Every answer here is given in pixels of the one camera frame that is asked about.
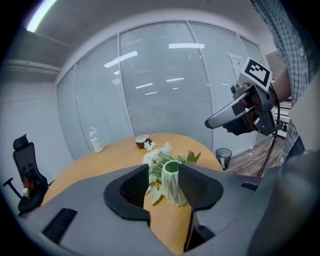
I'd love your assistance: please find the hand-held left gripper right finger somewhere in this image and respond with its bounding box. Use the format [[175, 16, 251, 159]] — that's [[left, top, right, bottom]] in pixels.
[[178, 163, 263, 252]]

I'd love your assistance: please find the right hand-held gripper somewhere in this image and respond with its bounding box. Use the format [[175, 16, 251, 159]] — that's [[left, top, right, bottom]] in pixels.
[[204, 56, 285, 137]]

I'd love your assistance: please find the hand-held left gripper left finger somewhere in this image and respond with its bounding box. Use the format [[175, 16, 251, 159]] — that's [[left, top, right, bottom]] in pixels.
[[17, 163, 171, 256]]

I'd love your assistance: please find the pale green ribbed vase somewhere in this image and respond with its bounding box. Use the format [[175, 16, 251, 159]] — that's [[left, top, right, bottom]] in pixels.
[[161, 160, 187, 208]]

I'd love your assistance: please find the white flowers bunch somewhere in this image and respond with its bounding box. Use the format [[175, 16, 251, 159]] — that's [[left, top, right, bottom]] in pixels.
[[142, 141, 202, 206]]

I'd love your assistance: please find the person's right forearm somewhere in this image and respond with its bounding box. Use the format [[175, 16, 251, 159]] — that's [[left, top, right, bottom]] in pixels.
[[271, 66, 293, 102]]

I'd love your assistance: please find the person's right hand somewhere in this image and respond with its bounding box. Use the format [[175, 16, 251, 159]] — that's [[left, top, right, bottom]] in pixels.
[[223, 96, 263, 136]]

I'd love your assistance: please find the black mesh waste bin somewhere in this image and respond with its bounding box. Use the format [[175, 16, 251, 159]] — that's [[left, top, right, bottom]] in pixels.
[[215, 147, 233, 171]]

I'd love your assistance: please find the round wooden table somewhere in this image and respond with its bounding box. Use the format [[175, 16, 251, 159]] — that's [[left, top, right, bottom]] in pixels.
[[41, 133, 225, 256]]

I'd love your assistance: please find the paper notice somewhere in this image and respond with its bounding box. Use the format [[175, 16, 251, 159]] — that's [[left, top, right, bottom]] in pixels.
[[227, 52, 245, 78]]

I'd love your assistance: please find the black office chair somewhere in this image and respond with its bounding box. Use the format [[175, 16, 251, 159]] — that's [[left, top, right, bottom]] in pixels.
[[2, 133, 55, 217]]

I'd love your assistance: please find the brown coconut shell bowl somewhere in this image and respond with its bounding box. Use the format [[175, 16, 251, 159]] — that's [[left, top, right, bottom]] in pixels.
[[135, 134, 153, 150]]

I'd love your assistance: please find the person's checked shirt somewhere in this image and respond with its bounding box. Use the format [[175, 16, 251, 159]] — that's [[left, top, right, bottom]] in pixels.
[[249, 0, 320, 166]]

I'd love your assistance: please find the ceiling light strip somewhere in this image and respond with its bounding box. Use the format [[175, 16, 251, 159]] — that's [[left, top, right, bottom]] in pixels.
[[26, 0, 58, 33]]

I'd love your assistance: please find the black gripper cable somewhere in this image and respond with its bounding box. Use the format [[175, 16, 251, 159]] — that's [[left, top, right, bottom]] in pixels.
[[257, 87, 282, 177]]

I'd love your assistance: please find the white bottle with handle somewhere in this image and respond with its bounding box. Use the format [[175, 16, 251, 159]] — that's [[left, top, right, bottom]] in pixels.
[[88, 127, 105, 154]]

